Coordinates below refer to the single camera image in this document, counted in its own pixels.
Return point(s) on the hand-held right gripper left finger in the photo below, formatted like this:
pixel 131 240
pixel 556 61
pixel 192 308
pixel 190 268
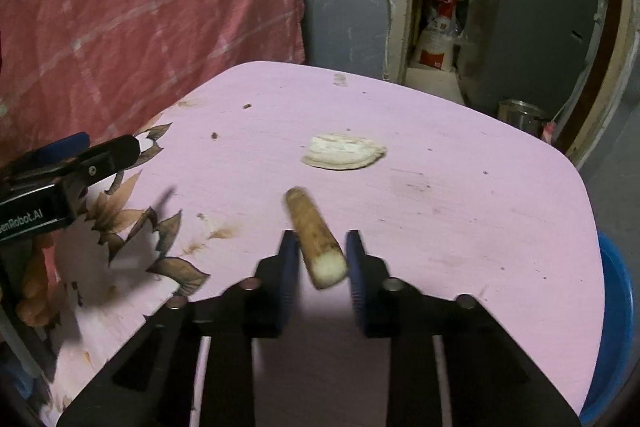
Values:
pixel 289 267

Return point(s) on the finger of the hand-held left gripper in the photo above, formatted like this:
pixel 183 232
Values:
pixel 60 149
pixel 105 159

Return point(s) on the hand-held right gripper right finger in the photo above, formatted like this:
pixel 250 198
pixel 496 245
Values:
pixel 356 272

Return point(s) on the cut yam stick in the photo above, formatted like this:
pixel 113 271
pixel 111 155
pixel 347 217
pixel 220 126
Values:
pixel 312 232

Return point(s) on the beige peel piece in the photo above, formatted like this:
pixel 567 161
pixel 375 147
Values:
pixel 342 152

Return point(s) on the blue plastic basin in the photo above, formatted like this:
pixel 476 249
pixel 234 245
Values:
pixel 612 332

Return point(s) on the person's left hand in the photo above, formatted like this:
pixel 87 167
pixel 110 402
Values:
pixel 35 282

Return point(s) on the pink checked towel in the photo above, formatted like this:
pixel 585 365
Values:
pixel 140 17

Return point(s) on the metal pot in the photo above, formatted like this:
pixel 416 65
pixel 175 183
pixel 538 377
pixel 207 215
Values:
pixel 520 114

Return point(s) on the small pink bottle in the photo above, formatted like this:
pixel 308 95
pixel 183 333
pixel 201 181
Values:
pixel 548 132

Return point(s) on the white printed sack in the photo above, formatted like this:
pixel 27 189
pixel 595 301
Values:
pixel 437 42

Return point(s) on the grey cabinet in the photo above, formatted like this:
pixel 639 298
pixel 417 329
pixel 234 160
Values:
pixel 525 27

